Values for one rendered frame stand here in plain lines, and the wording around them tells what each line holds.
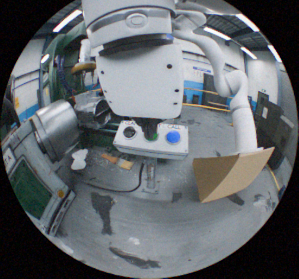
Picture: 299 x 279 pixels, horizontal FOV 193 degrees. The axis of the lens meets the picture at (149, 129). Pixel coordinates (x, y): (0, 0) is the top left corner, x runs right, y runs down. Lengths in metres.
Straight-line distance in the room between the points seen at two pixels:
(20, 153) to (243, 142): 0.74
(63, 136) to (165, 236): 0.50
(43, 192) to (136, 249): 0.35
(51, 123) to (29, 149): 0.14
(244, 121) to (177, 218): 0.44
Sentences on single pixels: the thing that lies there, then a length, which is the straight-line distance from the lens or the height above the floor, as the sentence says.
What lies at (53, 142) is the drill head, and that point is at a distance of 0.39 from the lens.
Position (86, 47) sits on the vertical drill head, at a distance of 0.71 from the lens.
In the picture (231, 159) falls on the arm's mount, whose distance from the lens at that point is 0.27.
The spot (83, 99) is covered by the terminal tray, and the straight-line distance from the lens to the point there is 0.63.
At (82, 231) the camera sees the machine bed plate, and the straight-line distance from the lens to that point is 0.46.
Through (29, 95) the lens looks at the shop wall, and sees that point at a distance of 5.73.
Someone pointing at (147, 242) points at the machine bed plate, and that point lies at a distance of 0.38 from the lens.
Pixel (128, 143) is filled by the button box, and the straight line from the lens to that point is 0.22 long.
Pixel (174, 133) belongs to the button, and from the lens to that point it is 0.21.
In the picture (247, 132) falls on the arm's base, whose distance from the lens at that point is 0.44.
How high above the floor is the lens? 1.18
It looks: 28 degrees down
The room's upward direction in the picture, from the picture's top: straight up
